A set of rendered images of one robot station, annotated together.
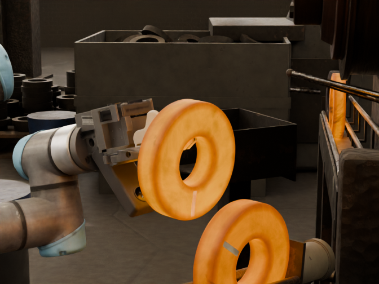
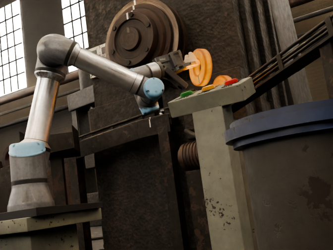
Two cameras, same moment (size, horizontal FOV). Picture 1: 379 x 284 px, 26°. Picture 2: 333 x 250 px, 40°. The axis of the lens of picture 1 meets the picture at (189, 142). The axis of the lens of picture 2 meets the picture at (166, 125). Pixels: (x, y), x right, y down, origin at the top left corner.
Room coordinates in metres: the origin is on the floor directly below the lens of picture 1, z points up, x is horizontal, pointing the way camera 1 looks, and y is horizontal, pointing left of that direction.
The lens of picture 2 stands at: (0.46, 1.80, 0.30)
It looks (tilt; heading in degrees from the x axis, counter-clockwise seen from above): 9 degrees up; 293
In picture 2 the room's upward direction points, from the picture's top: 8 degrees counter-clockwise
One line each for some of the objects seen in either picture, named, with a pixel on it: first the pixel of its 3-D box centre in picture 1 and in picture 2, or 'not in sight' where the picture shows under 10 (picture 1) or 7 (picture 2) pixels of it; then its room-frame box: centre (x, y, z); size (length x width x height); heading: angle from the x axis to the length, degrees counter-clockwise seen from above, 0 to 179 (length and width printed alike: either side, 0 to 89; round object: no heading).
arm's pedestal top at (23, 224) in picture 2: not in sight; (32, 222); (1.50, 0.59, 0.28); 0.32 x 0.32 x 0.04; 82
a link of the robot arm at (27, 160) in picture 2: not in sight; (27, 160); (1.51, 0.58, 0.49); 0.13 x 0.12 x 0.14; 128
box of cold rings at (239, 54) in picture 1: (187, 102); not in sight; (4.25, 0.01, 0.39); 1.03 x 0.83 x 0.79; 86
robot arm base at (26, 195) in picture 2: not in sight; (30, 195); (1.50, 0.59, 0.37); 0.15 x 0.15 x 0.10
